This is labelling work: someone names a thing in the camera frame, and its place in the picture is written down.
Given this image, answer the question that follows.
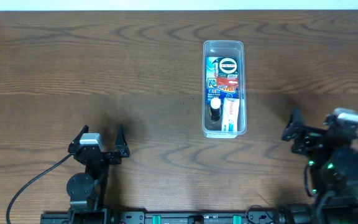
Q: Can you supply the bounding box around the white Panadol box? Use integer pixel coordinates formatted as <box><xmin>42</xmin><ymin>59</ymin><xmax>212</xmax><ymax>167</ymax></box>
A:
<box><xmin>221</xmin><ymin>98</ymin><xmax>240</xmax><ymax>132</ymax></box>

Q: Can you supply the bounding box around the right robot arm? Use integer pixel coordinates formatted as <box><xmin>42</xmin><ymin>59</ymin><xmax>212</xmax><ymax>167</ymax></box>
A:
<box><xmin>275</xmin><ymin>108</ymin><xmax>358</xmax><ymax>224</ymax></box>

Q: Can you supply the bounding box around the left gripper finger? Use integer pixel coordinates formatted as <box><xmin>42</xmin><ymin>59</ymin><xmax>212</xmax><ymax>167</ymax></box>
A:
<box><xmin>114</xmin><ymin>124</ymin><xmax>130</xmax><ymax>157</ymax></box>
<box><xmin>68</xmin><ymin>125</ymin><xmax>89</xmax><ymax>153</ymax></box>

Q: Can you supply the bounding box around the clear plastic container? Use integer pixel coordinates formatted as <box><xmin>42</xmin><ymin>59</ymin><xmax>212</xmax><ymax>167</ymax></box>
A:
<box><xmin>202</xmin><ymin>40</ymin><xmax>247</xmax><ymax>139</ymax></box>

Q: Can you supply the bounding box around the blue Kool Fever box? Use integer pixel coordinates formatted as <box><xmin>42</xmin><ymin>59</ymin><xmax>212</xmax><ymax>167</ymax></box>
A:
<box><xmin>204</xmin><ymin>57</ymin><xmax>239</xmax><ymax>104</ymax></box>

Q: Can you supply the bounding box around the black mounting rail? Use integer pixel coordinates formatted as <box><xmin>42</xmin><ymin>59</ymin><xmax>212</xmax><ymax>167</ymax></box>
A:
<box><xmin>40</xmin><ymin>210</ymin><xmax>312</xmax><ymax>224</ymax></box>

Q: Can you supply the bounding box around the red medicine box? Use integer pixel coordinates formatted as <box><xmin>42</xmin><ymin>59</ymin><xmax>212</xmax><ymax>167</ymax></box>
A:
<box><xmin>216</xmin><ymin>77</ymin><xmax>239</xmax><ymax>89</ymax></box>

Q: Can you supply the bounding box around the dark green round-logo box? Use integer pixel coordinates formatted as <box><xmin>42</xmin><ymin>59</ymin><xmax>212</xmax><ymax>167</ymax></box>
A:
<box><xmin>217</xmin><ymin>57</ymin><xmax>239</xmax><ymax>78</ymax></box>

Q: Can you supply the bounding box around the dark bottle white cap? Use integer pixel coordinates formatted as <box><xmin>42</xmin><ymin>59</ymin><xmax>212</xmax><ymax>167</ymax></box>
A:
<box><xmin>209</xmin><ymin>97</ymin><xmax>221</xmax><ymax>121</ymax></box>

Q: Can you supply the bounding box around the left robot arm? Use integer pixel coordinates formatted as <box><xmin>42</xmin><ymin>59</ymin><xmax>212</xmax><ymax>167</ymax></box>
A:
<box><xmin>67</xmin><ymin>125</ymin><xmax>130</xmax><ymax>212</ymax></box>

